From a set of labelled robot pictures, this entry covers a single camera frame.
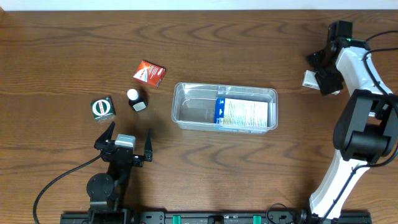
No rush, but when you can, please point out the clear plastic container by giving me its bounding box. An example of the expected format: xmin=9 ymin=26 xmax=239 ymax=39
xmin=172 ymin=83 xmax=279 ymax=134

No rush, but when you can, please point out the dark bottle white cap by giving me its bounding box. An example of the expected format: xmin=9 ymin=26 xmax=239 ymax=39
xmin=127 ymin=89 xmax=147 ymax=112

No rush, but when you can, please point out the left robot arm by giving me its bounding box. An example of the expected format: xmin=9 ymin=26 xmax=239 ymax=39
xmin=86 ymin=122 xmax=153 ymax=224

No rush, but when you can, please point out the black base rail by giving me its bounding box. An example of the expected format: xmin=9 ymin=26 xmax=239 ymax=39
xmin=60 ymin=210 xmax=373 ymax=224

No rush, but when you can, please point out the blue illustrated box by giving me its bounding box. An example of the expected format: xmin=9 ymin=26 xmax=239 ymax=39
xmin=214 ymin=98 xmax=269 ymax=132

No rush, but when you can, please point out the white green box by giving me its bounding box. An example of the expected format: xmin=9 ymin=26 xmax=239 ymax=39
xmin=302 ymin=70 xmax=342 ymax=96

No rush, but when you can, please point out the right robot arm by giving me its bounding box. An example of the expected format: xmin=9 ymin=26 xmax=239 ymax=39
xmin=307 ymin=36 xmax=397 ymax=223

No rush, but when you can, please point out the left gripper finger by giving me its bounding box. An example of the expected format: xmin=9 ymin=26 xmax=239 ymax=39
xmin=94 ymin=121 xmax=115 ymax=148
xmin=144 ymin=129 xmax=153 ymax=156

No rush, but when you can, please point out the green square box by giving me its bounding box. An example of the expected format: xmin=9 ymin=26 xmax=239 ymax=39
xmin=91 ymin=96 xmax=116 ymax=121

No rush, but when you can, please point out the left black cable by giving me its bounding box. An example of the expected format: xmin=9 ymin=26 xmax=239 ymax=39
xmin=32 ymin=151 xmax=106 ymax=224

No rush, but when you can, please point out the red cardboard box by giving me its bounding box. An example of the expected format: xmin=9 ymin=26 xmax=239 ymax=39
xmin=133 ymin=60 xmax=166 ymax=88

